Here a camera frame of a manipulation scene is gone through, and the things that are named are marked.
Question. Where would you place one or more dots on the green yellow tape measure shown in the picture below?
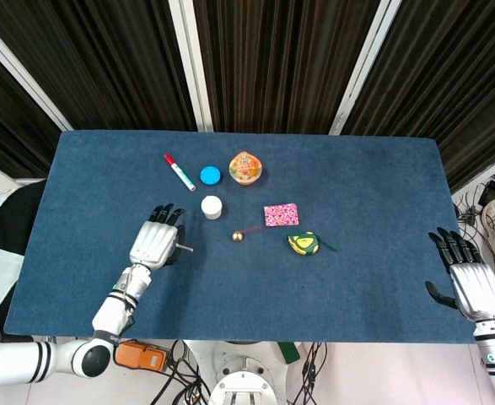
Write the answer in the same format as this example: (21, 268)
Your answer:
(302, 244)

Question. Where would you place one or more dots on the dark pleated curtain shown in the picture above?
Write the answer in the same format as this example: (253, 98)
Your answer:
(103, 63)
(6, 126)
(449, 84)
(281, 63)

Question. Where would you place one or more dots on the white plastic jar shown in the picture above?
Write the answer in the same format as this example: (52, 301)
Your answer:
(211, 206)

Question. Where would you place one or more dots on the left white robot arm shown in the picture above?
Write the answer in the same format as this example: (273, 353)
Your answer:
(108, 314)

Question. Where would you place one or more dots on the white frame post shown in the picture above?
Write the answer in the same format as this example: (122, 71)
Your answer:
(28, 86)
(363, 67)
(192, 67)

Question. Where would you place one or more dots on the pink patterned card pack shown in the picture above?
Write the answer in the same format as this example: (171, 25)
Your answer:
(281, 214)

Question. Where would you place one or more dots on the silver metal bolt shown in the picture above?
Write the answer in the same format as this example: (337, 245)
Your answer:
(186, 248)

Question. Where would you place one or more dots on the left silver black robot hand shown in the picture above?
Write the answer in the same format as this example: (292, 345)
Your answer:
(154, 242)

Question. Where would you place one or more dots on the red-capped white marker pen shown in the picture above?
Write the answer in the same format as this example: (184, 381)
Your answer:
(179, 172)

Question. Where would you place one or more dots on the orange control box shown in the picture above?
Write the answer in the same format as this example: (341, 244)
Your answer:
(139, 356)

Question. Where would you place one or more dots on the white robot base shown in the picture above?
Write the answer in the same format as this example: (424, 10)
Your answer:
(247, 375)

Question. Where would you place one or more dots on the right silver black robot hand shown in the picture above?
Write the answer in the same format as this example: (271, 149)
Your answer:
(477, 287)

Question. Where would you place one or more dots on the orange jelly cup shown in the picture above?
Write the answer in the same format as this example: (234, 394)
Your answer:
(245, 168)

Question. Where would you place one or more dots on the blue round lid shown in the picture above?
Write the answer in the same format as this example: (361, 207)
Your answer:
(210, 175)

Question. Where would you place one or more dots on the blue table cloth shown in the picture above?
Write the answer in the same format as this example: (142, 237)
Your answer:
(272, 295)

